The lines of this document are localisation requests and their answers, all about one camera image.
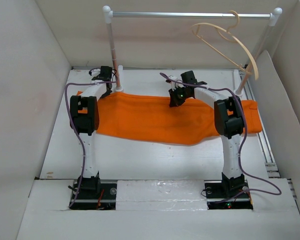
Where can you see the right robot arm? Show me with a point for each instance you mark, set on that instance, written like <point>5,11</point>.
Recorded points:
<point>229,123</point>

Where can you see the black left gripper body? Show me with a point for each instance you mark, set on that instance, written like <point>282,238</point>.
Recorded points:
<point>109,92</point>

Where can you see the aluminium rail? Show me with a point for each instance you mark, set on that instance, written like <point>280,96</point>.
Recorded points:
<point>270,164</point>

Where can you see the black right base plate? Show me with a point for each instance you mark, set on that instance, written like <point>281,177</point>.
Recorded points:
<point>218,199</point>

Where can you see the orange trousers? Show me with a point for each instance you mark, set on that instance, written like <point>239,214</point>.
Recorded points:
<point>150,118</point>

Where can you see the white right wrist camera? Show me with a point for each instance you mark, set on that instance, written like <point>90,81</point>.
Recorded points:
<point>175,82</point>

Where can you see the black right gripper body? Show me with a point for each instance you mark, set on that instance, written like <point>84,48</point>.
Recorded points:
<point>179,96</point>

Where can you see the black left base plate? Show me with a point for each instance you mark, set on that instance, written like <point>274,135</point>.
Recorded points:
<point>88,200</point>

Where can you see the white clothes rack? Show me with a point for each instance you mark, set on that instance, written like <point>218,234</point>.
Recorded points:
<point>273,17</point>

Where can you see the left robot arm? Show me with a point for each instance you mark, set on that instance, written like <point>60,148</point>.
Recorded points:
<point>84,119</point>

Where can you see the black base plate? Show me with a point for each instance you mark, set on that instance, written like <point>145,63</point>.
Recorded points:
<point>218,199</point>
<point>88,200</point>

